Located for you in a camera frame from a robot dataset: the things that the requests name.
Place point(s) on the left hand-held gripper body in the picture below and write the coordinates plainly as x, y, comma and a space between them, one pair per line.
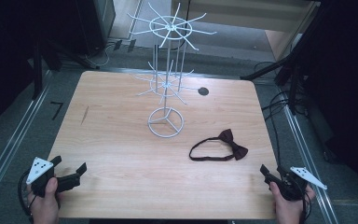
38, 169

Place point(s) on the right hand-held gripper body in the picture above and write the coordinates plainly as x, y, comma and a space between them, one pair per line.
292, 188

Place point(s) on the dark red bow tie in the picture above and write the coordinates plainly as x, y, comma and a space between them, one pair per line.
240, 152

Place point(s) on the person's right hand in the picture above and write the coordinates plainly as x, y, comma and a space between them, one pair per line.
289, 211

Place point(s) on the person's left hand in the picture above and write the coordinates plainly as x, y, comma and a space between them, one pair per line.
45, 210

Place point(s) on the black metal stand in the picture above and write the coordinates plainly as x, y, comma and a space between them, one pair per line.
38, 77

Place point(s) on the black round table grommet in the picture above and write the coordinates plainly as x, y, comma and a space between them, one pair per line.
203, 91

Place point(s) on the black tripod stand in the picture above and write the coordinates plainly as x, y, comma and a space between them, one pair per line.
267, 70

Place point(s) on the small black block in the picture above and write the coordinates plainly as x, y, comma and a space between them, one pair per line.
117, 44

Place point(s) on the black cabinet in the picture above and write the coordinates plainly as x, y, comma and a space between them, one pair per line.
96, 21

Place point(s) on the light wooden furniture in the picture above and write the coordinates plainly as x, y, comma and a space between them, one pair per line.
245, 12

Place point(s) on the metal floor rail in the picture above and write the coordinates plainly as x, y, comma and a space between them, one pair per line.
304, 155
12, 146

